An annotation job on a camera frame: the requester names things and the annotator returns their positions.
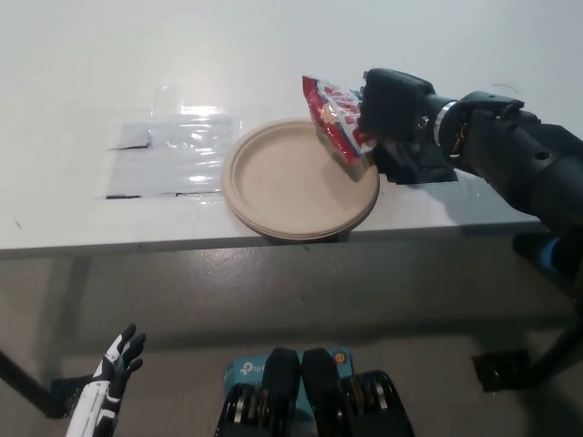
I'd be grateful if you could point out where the teal tp-link box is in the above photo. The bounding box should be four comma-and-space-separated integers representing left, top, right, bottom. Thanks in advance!
222, 348, 354, 422

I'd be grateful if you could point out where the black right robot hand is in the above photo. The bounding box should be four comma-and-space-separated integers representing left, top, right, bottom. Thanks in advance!
357, 66, 450, 165

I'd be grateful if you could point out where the black floor tape patch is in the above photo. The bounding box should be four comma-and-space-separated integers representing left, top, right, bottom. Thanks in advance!
471, 350, 532, 392
49, 373, 99, 418

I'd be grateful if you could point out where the beige paper plate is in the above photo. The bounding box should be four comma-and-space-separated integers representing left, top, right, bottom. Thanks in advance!
225, 190, 382, 241
221, 117, 381, 231

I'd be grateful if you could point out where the red blue sunflower seed bag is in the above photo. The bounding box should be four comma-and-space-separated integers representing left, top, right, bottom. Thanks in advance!
302, 75, 379, 165

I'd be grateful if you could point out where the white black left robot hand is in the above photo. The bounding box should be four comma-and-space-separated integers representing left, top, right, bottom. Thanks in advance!
90, 322, 148, 406

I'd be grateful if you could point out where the clear plastic sheet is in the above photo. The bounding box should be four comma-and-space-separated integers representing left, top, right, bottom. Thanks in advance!
104, 121, 234, 200

